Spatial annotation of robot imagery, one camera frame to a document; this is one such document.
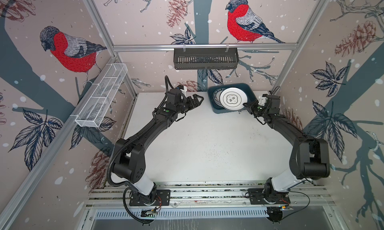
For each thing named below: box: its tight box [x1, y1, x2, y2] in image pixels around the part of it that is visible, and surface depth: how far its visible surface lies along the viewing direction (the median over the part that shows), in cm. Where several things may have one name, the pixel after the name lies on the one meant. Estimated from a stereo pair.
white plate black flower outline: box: [219, 87, 248, 111], surface depth 95 cm
